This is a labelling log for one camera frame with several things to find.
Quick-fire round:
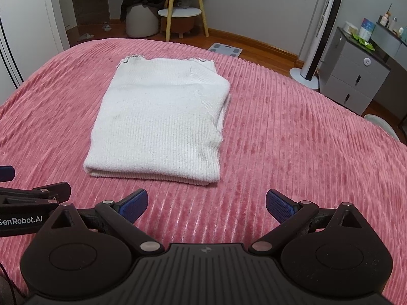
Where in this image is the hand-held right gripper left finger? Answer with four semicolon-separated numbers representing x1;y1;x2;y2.
51;188;164;255

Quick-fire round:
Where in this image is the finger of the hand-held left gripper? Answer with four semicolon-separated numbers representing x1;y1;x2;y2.
0;182;72;204
0;166;16;182

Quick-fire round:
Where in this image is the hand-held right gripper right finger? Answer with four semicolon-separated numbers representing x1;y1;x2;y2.
248;189;363;255

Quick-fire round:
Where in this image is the white knit sweater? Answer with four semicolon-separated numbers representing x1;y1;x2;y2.
83;55;232;187

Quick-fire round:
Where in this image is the pink ribbed blanket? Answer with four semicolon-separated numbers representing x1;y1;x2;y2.
0;37;407;305

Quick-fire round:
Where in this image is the light grey cushion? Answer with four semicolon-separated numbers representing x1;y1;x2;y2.
363;114;402;141

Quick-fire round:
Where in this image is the grey drawer cabinet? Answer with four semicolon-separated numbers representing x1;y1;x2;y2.
319;26;391;117

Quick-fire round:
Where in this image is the white wardrobe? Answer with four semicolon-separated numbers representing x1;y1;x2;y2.
0;0;71;90

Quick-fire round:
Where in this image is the grey bathroom scale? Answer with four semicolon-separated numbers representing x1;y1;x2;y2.
208;42;244;58

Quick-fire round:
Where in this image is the white tower fan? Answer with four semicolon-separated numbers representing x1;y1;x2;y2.
289;0;349;91

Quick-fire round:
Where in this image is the white round pouf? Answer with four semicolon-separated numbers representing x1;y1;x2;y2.
125;3;160;38

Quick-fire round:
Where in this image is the green cloth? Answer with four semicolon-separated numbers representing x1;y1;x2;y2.
351;33;375;51

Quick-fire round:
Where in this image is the blue box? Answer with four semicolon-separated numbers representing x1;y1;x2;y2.
357;17;376;42

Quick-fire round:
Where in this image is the yellow-legged side table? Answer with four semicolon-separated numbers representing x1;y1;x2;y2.
158;0;210;42

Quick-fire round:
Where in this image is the grey desk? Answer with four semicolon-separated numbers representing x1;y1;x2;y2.
370;22;407;68

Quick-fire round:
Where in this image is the group of cosmetic bottles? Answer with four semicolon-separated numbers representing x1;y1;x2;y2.
378;4;407;39

